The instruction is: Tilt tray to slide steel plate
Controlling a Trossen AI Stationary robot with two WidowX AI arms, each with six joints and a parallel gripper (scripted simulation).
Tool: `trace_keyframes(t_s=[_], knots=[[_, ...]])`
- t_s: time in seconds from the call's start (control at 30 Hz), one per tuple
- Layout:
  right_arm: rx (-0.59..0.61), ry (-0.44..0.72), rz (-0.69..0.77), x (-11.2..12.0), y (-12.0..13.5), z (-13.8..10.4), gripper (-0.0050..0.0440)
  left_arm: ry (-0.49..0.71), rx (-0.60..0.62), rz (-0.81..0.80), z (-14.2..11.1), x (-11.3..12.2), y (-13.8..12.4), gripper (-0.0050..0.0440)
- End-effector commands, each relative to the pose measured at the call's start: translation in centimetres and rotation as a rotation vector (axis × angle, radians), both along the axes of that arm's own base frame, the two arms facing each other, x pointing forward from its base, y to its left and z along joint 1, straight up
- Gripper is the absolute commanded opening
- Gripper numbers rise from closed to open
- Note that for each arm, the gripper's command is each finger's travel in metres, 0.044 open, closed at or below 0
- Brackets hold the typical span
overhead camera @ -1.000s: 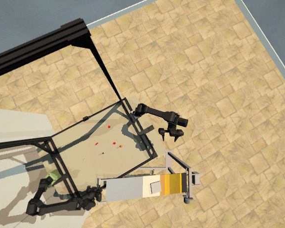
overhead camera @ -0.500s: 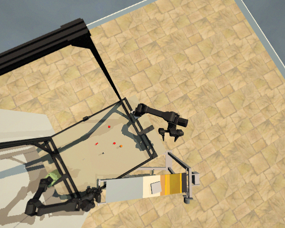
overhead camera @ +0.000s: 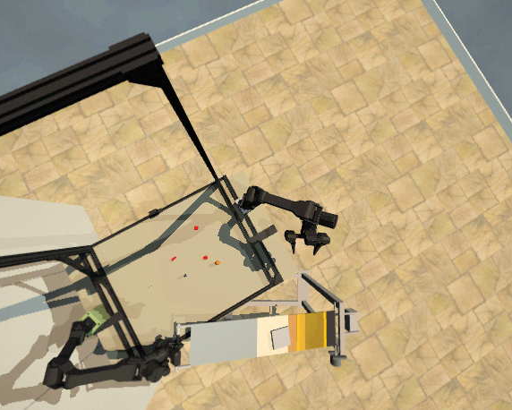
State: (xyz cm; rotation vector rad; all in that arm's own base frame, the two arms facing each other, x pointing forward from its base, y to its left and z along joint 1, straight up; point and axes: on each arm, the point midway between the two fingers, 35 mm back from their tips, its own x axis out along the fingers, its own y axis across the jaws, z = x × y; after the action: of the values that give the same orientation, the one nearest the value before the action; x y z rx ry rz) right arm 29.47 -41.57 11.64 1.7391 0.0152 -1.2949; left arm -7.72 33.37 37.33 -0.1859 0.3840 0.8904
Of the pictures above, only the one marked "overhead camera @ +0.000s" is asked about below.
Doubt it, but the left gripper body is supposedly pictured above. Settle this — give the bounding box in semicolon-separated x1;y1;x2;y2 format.
284;221;330;244

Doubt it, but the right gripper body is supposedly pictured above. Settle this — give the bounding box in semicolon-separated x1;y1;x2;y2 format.
152;338;181;367

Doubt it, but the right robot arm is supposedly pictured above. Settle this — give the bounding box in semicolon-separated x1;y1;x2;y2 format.
43;316;171;389

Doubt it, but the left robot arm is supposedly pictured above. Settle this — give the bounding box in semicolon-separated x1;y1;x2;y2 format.
239;185;338;246

